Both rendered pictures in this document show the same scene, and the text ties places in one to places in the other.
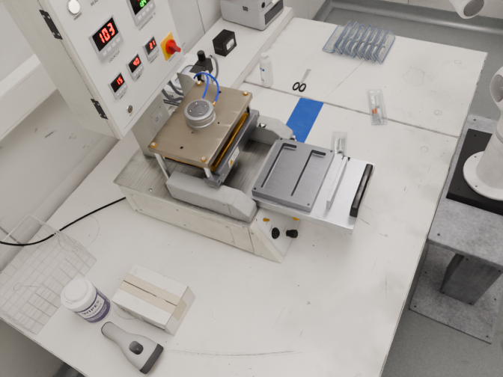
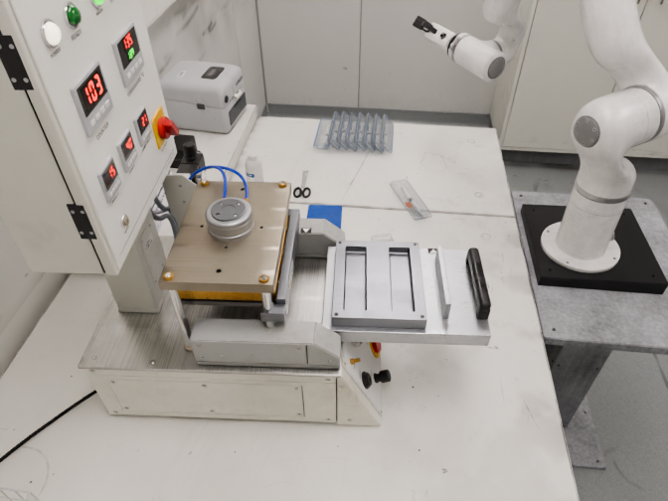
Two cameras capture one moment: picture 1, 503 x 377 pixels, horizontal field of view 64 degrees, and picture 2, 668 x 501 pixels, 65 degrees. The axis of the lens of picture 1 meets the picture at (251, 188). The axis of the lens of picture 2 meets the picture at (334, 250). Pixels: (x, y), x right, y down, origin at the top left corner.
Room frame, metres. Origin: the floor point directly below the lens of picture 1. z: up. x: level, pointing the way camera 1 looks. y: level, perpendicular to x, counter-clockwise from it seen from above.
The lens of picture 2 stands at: (0.13, 0.30, 1.69)
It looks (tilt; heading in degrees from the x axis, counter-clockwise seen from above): 43 degrees down; 329
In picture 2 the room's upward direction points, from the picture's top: straight up
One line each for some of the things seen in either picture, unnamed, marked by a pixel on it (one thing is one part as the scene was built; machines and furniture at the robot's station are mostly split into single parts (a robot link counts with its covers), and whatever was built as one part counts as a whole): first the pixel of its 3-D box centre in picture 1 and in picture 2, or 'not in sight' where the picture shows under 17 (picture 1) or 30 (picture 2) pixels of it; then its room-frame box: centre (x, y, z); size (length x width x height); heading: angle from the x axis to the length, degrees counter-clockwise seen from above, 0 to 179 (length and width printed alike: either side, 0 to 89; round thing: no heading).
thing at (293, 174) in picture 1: (293, 172); (378, 281); (0.67, -0.12, 0.98); 0.20 x 0.17 x 0.03; 146
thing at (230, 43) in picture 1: (224, 43); (182, 151); (1.55, -0.01, 0.83); 0.09 x 0.06 x 0.07; 138
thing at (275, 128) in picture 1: (254, 126); (288, 237); (0.89, -0.05, 0.96); 0.26 x 0.05 x 0.07; 56
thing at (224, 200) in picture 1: (210, 196); (267, 343); (0.66, 0.11, 0.96); 0.25 x 0.05 x 0.07; 56
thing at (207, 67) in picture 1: (203, 76); (195, 180); (1.07, 0.08, 1.05); 0.15 x 0.05 x 0.15; 146
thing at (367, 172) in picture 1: (361, 189); (477, 281); (0.57, -0.28, 0.99); 0.15 x 0.02 x 0.04; 146
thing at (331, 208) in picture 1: (311, 179); (403, 286); (0.64, -0.16, 0.97); 0.30 x 0.22 x 0.08; 56
